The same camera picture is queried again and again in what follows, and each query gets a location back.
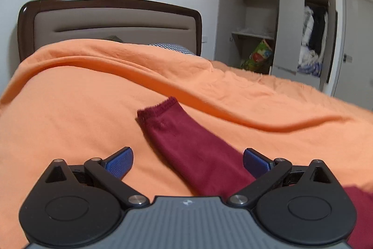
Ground dark red garment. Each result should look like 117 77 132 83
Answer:
137 97 372 248

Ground hanging clothes in wardrobe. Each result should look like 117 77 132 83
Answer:
297 3 329 77

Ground orange bed blanket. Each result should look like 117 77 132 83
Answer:
1 39 372 248

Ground colourful bag in wardrobe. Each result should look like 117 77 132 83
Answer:
241 39 273 72

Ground grey room door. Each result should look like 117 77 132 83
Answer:
333 0 372 111

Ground blue white checkered pillow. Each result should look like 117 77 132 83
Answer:
150 43 195 55

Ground dark wood padded headboard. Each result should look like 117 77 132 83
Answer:
17 0 202 61

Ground grey built-in wardrobe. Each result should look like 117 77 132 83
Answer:
214 0 337 90

